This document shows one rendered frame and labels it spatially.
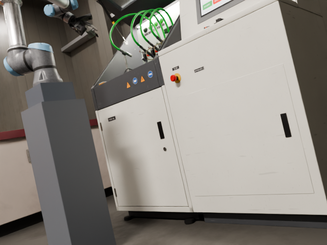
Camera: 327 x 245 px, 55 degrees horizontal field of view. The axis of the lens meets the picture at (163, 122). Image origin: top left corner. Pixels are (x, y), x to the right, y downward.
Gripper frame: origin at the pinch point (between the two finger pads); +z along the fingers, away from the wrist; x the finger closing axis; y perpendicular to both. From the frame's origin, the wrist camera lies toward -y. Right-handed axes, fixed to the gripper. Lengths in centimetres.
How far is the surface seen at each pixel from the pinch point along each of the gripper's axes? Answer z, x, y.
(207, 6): 61, 47, -28
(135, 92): 50, 18, 29
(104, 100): 31.7, -7.1, 37.2
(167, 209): 104, 5, 76
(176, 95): 74, 40, 26
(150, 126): 69, 18, 42
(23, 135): -27, -81, 83
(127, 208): 84, -24, 87
